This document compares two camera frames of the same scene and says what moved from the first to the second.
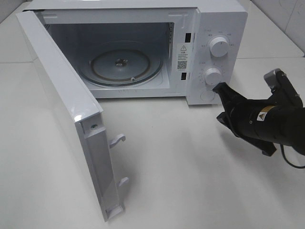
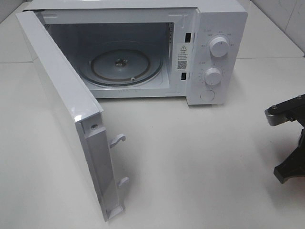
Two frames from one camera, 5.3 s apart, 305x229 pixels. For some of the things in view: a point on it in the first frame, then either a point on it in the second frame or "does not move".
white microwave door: (87, 114) does not move
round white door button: (207, 96) does not move
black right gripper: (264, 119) to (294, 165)
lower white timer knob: (212, 77) does not move
